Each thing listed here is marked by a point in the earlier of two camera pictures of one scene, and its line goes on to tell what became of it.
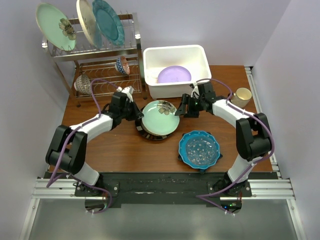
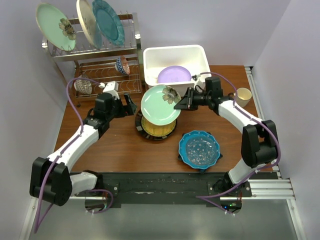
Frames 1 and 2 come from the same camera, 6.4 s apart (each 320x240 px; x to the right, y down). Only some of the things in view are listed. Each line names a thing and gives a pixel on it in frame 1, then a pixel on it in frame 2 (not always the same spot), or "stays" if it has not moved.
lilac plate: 174,74 stays
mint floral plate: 159,118 -> 157,104
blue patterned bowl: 122,65 stays
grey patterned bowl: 82,84 stays
